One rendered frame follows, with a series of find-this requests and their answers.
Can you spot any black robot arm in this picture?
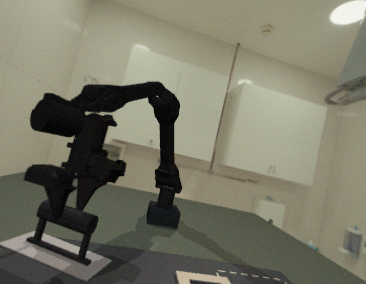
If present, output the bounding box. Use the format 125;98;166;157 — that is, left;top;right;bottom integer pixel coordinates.
30;82;182;210

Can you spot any beige square tile with dark centre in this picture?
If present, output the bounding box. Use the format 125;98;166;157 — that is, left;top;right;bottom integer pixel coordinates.
176;271;231;284

